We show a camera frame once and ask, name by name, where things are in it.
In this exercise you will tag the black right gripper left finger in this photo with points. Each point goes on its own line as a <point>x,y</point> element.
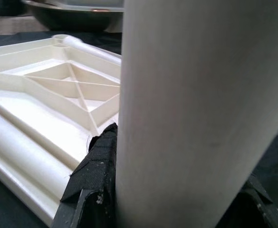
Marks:
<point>93,185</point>

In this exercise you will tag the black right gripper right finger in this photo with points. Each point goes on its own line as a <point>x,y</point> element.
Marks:
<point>250,211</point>

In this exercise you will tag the black tablecloth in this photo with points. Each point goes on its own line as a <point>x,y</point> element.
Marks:
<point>1,209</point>

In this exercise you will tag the black wok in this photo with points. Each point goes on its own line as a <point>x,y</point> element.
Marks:
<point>69,17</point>

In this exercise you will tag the white plastic table top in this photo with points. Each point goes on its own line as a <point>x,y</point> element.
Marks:
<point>46,114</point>

